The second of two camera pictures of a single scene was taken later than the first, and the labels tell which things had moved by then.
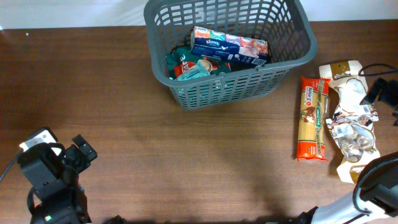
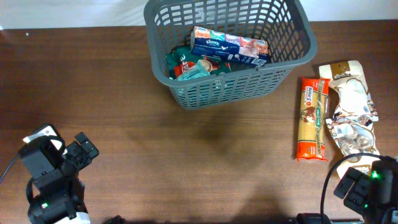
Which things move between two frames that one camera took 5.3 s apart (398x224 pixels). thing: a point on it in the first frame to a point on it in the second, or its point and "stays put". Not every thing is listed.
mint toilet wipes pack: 203,68 stays put
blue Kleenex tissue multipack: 229,45 stays put
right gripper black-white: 382,91 to 352,189
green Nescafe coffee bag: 182,57 stays put
